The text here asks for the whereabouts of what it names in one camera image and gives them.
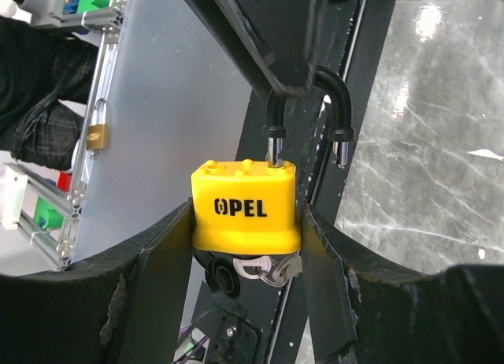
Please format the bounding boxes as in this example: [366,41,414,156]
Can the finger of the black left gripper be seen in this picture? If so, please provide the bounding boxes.
[250,0,328,96]
[184,0,299,98]

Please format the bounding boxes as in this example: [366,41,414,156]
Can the silver yellow padlock keys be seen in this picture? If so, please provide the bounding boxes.
[204,253,304,299]

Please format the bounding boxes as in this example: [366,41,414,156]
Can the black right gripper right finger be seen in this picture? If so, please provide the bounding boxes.
[301,205,503,363]

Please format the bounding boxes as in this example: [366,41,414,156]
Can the green plastic part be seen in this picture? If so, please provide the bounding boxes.
[33,196,64,230]

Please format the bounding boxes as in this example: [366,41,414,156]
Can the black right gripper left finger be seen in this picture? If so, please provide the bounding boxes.
[1,202,194,363]

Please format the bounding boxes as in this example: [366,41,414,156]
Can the brass padlock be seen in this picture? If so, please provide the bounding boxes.
[86,98,109,158]

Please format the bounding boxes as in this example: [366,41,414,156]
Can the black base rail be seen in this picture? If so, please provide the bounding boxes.
[188,0,401,364]

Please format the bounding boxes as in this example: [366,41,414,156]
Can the yellow padlock with key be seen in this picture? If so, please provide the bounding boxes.
[190,65,355,256]

